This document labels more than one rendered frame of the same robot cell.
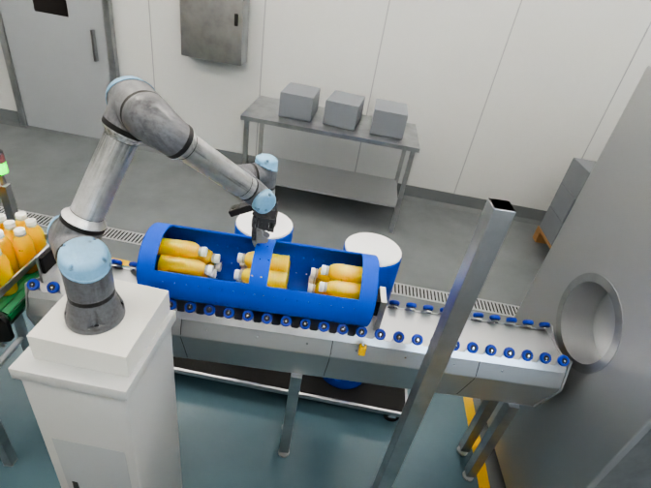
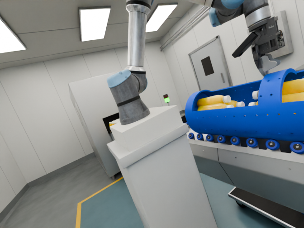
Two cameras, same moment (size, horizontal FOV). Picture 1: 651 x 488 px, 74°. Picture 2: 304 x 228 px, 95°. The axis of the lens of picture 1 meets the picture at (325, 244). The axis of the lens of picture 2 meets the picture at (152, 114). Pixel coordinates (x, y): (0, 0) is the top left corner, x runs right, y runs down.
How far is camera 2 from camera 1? 105 cm
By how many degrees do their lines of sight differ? 64
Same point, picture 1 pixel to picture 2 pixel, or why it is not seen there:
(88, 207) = (129, 58)
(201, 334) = (232, 161)
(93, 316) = (123, 111)
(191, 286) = (212, 117)
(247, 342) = (278, 174)
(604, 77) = not seen: outside the picture
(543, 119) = not seen: outside the picture
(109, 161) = (130, 26)
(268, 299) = (287, 117)
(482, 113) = not seen: outside the picture
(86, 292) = (115, 94)
